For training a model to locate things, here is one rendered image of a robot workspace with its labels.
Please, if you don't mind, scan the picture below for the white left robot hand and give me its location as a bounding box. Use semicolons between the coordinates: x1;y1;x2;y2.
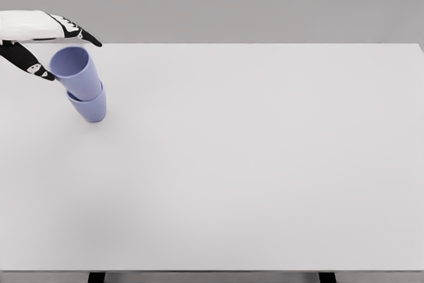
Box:
0;10;103;82

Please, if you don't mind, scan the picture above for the lavender plastic cup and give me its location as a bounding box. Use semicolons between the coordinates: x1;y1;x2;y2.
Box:
66;81;107;123
49;46;103;102

